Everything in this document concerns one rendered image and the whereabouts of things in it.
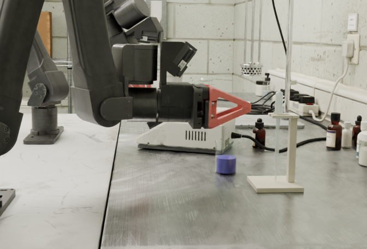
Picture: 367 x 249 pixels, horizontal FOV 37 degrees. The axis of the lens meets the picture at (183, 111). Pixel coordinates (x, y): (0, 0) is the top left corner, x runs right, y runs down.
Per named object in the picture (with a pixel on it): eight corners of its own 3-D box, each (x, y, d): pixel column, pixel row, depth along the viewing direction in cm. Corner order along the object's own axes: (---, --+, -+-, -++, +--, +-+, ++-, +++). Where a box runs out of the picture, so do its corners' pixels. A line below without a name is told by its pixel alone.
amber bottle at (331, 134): (336, 147, 130) (338, 111, 129) (343, 150, 127) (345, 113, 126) (323, 147, 130) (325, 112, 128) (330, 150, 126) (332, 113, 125)
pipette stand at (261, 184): (256, 193, 92) (259, 115, 90) (246, 180, 99) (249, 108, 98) (303, 192, 92) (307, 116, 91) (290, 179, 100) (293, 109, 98)
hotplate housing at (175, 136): (135, 149, 125) (135, 113, 124) (154, 138, 137) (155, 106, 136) (233, 156, 118) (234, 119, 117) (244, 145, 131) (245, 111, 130)
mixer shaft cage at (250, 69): (242, 76, 159) (244, -13, 156) (237, 74, 166) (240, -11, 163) (265, 76, 160) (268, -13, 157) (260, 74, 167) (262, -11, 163)
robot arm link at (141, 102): (162, 79, 94) (121, 78, 94) (164, 81, 89) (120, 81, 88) (161, 119, 95) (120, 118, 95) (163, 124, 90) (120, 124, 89)
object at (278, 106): (274, 117, 94) (275, 90, 94) (282, 117, 94) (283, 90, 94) (275, 118, 94) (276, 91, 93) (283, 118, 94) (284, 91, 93)
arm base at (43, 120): (64, 100, 147) (36, 100, 146) (53, 110, 127) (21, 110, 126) (64, 129, 148) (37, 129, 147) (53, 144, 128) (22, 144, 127)
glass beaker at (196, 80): (212, 113, 123) (213, 77, 121) (188, 113, 123) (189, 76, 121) (211, 110, 129) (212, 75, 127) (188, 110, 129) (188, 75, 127)
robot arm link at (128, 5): (157, 17, 127) (134, -29, 128) (139, 15, 119) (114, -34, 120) (118, 42, 131) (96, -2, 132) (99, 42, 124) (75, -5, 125)
